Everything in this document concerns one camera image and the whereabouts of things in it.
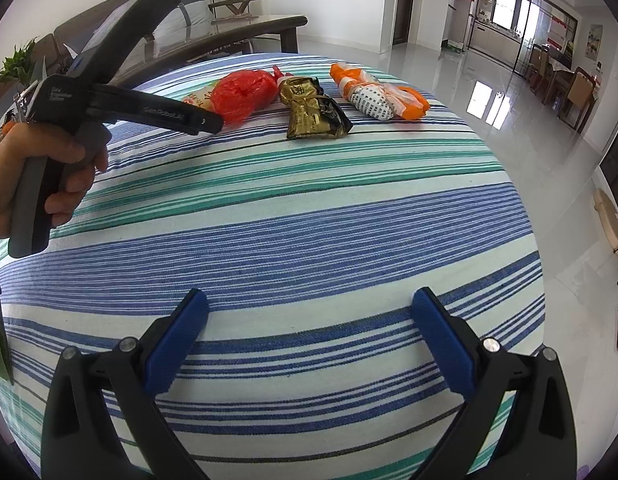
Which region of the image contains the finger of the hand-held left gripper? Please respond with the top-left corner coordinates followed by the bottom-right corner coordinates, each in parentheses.
top-left (89, 84), bottom-right (226, 136)

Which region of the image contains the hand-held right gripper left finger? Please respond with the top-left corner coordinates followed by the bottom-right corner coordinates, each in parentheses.
top-left (39, 287), bottom-right (210, 480)

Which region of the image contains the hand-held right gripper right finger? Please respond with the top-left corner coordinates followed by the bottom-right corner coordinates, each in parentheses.
top-left (411, 286), bottom-right (580, 480)

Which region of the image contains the red plastic bag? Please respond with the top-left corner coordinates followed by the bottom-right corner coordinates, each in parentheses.
top-left (209, 66), bottom-right (290, 126)

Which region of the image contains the person's left hand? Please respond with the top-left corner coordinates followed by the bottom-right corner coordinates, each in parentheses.
top-left (0, 121), bottom-right (110, 238)

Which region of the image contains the beige snack packet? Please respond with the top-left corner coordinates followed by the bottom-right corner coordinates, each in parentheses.
top-left (181, 82), bottom-right (222, 111)

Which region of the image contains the green potted plant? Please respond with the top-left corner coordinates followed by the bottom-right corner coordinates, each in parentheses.
top-left (0, 37), bottom-right (42, 83)

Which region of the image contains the brown sofa with grey cushions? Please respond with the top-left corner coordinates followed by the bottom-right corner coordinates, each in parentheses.
top-left (0, 0), bottom-right (212, 91)

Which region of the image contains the light grey pillow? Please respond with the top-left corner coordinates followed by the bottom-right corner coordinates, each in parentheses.
top-left (154, 0), bottom-right (212, 43)

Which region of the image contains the wooden armchair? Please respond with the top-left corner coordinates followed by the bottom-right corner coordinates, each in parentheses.
top-left (208, 0), bottom-right (262, 22)

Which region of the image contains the gold foil packet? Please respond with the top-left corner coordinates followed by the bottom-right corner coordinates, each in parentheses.
top-left (279, 76), bottom-right (352, 140)

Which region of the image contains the dark wooden glass-top coffee table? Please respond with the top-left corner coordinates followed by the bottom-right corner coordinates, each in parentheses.
top-left (0, 14), bottom-right (310, 126)

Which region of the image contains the round beige stool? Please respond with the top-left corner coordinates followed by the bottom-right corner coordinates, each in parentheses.
top-left (591, 187), bottom-right (618, 253)

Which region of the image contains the printed white paper packet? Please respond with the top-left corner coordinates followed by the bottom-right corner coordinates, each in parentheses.
top-left (350, 84), bottom-right (394, 120)

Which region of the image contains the orange plastic bag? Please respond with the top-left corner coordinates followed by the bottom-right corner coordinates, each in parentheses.
top-left (330, 61), bottom-right (431, 121)

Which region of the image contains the dark wooden door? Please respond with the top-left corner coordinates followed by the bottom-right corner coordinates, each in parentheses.
top-left (391, 0), bottom-right (420, 43)

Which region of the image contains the wooden dining chair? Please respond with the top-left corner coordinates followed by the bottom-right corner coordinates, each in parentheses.
top-left (559, 66), bottom-right (602, 133)

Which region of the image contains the dining table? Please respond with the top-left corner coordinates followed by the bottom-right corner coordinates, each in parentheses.
top-left (544, 55), bottom-right (574, 106)

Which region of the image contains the glass sliding door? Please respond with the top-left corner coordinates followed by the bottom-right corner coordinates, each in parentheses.
top-left (466, 0), bottom-right (574, 71)

